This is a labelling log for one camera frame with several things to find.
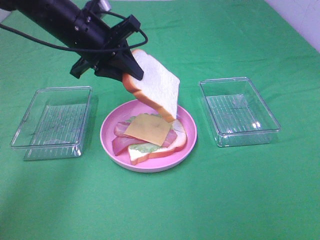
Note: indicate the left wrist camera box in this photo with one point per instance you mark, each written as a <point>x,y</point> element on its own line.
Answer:
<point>98,7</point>

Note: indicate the green lettuce leaf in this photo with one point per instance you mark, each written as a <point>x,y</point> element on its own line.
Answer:
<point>144,132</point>

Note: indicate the clear plastic tray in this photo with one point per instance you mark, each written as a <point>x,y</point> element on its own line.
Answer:
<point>54,125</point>
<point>236,113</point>

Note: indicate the left clear plastic tray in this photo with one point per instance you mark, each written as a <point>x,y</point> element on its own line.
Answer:
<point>54,125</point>

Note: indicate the right clear plastic tray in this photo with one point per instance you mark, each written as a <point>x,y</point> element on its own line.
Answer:
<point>236,113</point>

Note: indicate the yellow cheese slice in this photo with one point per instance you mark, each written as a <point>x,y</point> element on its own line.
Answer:
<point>152,129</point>

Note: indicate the bacon strip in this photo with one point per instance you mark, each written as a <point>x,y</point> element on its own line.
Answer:
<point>120,144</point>
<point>120,128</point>

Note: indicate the pink round plate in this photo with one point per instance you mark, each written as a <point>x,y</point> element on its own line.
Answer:
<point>133,108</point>

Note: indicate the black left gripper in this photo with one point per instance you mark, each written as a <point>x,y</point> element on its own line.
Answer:
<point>105,49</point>

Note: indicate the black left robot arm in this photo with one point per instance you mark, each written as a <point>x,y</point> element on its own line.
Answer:
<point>57,17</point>

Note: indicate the bread slice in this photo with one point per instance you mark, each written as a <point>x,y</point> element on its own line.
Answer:
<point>139,153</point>
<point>158,88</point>

